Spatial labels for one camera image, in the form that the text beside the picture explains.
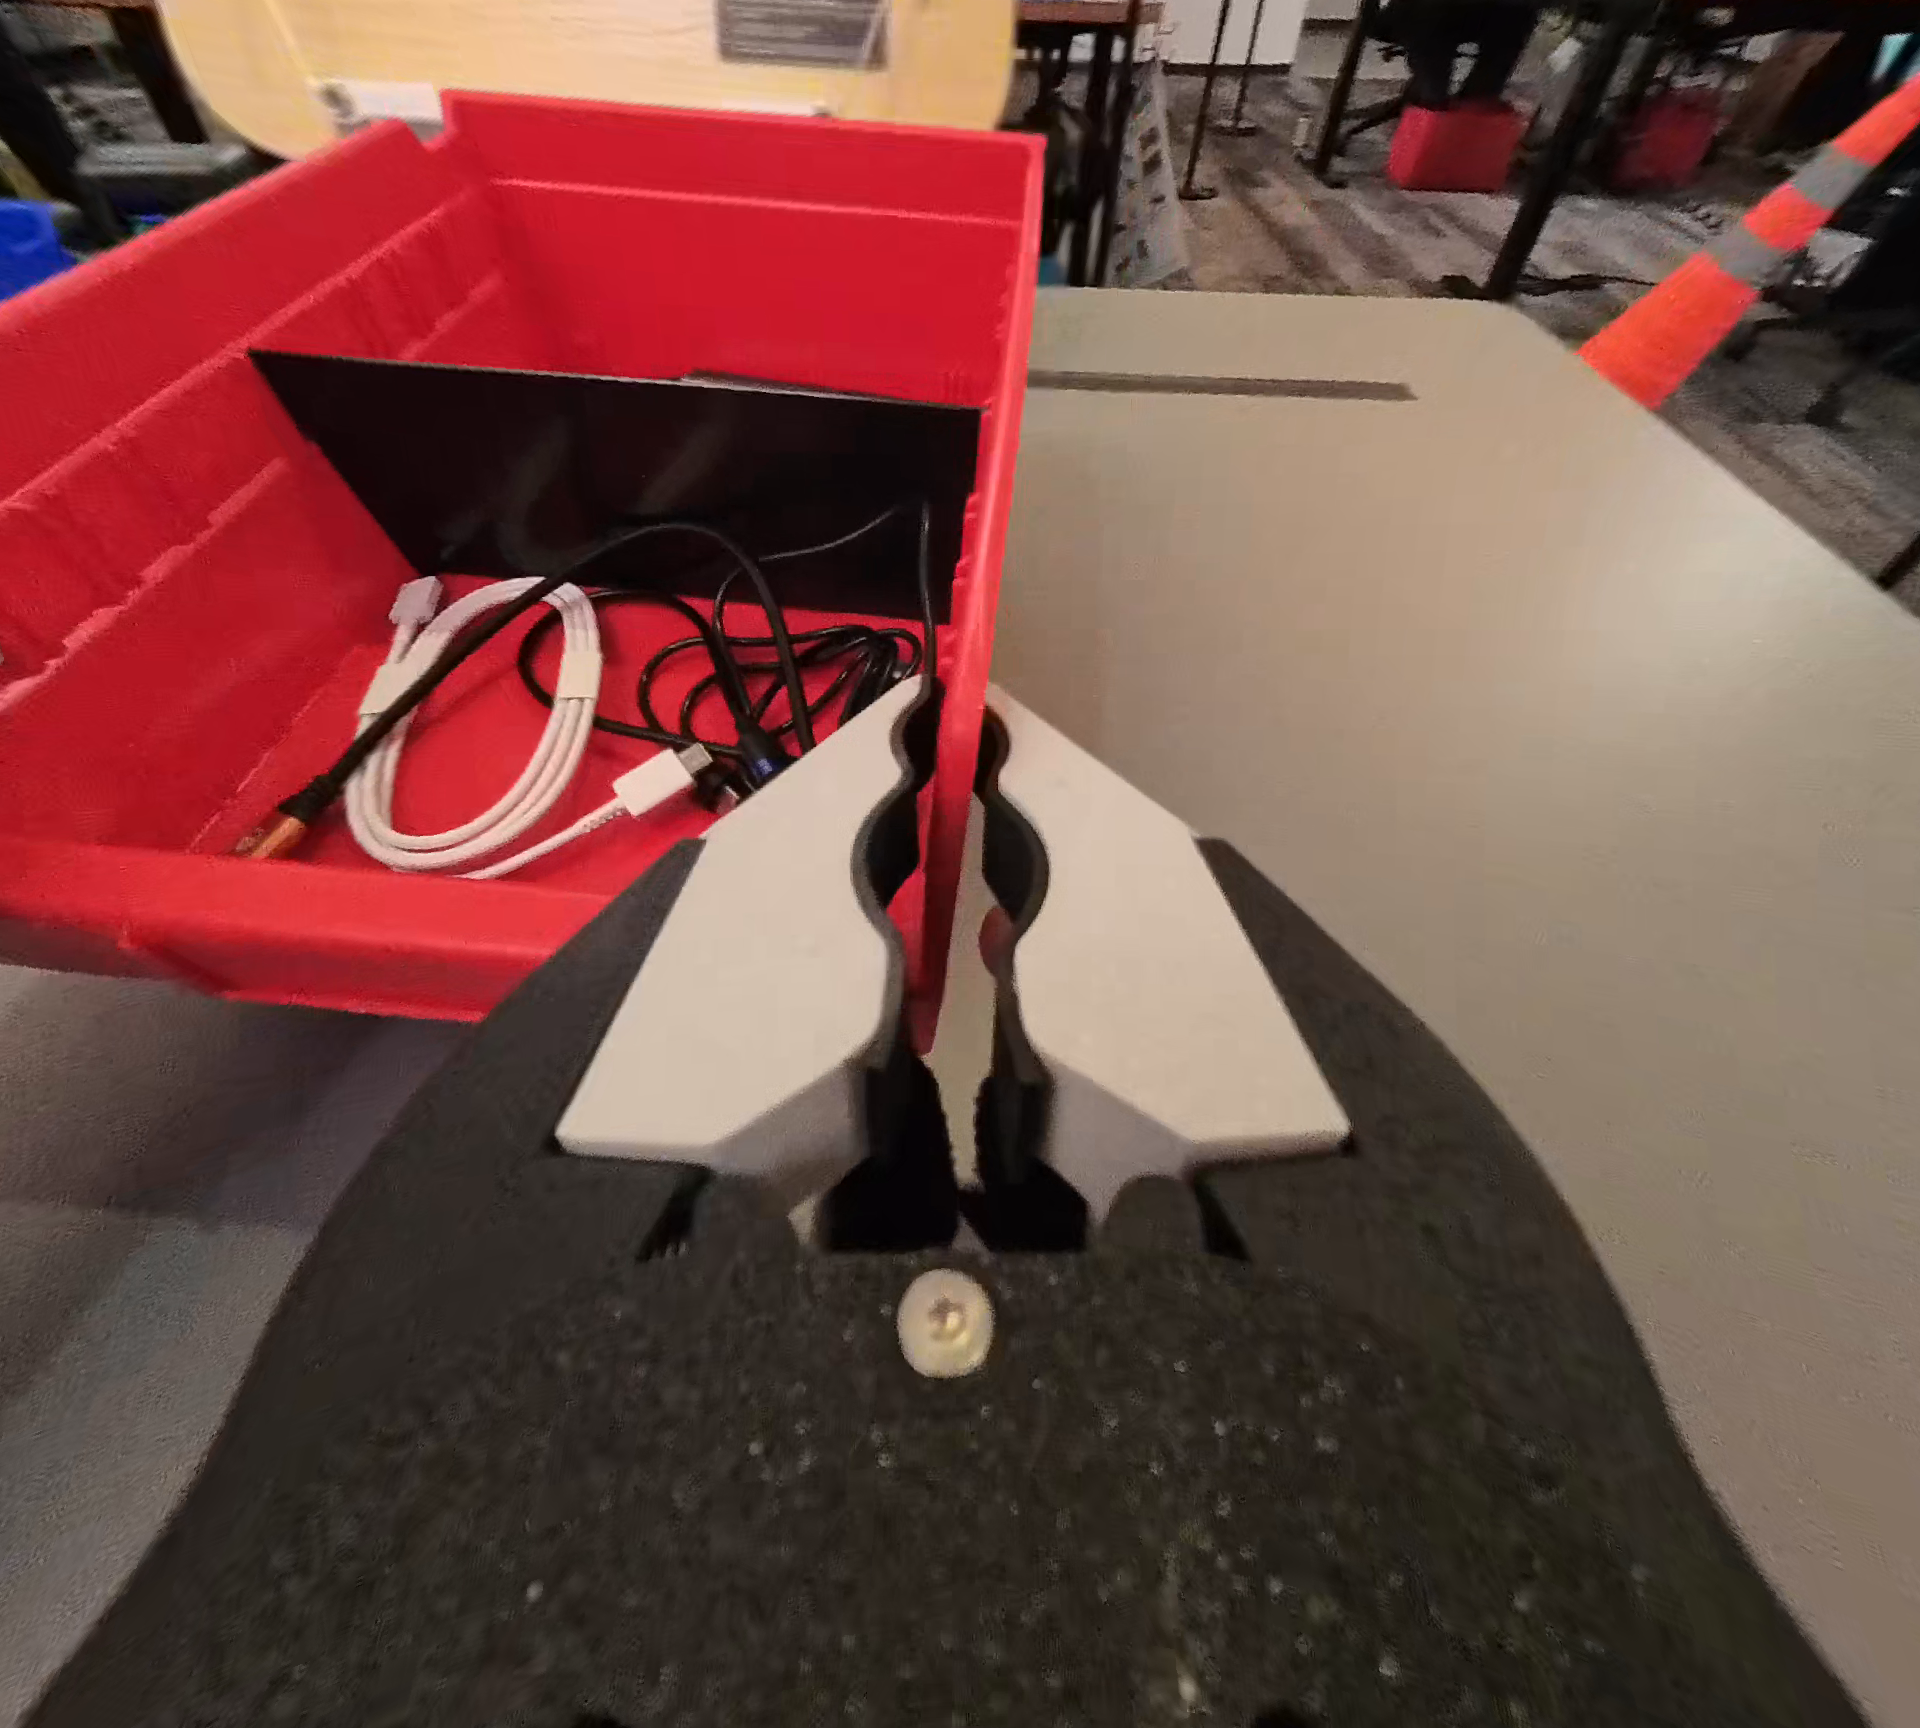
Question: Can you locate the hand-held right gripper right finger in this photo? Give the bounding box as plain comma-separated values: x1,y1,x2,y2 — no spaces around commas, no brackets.
969,684,1356,1225

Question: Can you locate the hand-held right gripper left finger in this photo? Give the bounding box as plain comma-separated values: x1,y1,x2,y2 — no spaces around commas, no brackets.
554,675,944,1239

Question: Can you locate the black cable with orange plugs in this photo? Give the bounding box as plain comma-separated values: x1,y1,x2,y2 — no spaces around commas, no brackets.
224,525,842,865

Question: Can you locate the large red plastic bin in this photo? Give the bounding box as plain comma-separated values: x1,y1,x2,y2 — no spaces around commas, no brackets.
0,90,1048,1056

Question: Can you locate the grey desk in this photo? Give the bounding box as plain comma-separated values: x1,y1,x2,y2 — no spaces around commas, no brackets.
0,288,1920,1728

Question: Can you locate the black bin divider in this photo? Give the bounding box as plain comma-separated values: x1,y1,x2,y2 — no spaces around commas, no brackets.
251,350,985,621

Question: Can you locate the orange traffic cone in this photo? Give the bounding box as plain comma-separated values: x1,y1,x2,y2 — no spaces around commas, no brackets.
1579,79,1920,415

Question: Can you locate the red box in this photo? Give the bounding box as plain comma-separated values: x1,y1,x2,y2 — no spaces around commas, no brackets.
1386,101,1531,197
1612,90,1725,188

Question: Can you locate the dark side table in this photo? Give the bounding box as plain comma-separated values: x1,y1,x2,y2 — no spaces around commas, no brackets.
1013,0,1170,291

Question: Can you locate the blue plastic crate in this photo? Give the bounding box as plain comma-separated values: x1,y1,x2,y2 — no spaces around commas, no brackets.
0,201,81,307

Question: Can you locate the thin black cable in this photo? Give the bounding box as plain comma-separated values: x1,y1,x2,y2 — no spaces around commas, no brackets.
516,504,941,819

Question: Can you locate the white charging cable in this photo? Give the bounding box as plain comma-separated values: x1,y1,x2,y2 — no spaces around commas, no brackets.
345,577,722,879

